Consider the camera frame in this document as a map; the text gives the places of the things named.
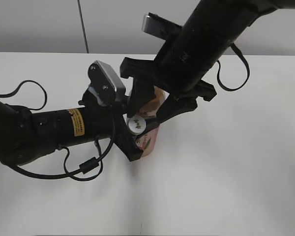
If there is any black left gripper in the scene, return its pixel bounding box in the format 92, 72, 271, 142
79, 91, 161, 162

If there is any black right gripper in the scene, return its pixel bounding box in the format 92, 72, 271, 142
119, 57, 217, 123

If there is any white bottle cap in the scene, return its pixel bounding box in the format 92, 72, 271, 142
126, 115, 147, 135

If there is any pink peach tea bottle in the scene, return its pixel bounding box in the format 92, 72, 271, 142
126, 87, 165, 157

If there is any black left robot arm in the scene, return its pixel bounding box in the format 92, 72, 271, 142
0, 90, 143, 166

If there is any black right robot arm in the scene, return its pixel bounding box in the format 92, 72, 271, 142
120, 0, 295, 123

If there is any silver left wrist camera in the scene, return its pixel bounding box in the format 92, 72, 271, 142
88, 60, 126, 107

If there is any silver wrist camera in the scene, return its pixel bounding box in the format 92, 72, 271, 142
141, 13, 182, 40
88, 60, 126, 107

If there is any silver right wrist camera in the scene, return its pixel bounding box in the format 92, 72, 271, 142
141, 13, 182, 40

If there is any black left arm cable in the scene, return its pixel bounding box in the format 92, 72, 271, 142
0, 80, 115, 182

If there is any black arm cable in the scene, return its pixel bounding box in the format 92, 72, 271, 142
216, 43, 251, 91
0, 80, 115, 182

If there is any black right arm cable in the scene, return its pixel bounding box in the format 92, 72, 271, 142
216, 43, 251, 91

